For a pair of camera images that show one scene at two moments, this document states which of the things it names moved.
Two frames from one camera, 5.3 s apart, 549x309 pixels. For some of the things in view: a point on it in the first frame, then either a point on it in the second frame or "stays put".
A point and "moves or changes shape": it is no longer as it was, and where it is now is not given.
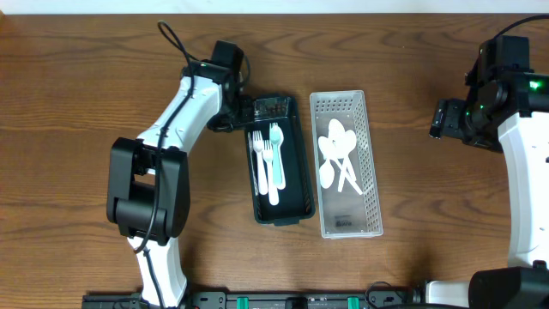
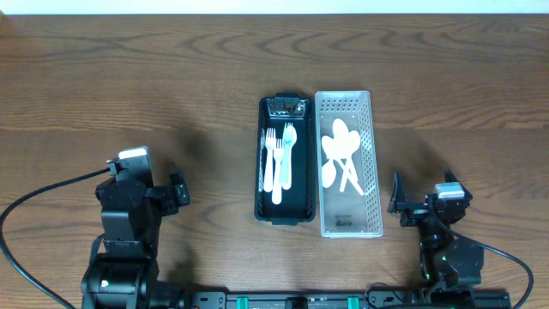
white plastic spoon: (327, 172) stays put
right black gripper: (446, 121) to (414, 214)
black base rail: (262, 300) stays put
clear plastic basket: (346, 215) stays put
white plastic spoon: (327, 148) stays put
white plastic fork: (258, 146) to (270, 143)
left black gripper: (242, 113) to (174, 194)
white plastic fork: (276, 136) to (289, 137)
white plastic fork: (271, 178) moves or changes shape
